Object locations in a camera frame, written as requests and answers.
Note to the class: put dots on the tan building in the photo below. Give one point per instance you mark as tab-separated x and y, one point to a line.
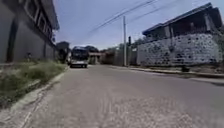
95	57

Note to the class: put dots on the grey utility pole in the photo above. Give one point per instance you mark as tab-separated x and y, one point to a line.
125	40

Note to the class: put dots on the dark van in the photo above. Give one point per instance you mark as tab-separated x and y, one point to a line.
79	57

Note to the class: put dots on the grey asphalt road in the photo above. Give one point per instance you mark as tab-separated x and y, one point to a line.
123	96

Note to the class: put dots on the concrete sidewalk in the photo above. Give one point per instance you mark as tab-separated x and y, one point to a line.
186	72

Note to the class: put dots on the grass verge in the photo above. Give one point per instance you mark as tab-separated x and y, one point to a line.
23	75

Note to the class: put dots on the dark grey building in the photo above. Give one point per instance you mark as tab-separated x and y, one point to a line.
23	36

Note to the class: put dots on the pale concrete kerb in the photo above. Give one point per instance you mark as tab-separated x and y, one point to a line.
23	100

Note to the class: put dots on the grey boundary wall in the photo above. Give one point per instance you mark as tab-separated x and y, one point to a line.
120	57

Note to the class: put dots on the house on stone wall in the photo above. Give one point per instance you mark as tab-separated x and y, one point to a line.
186	46

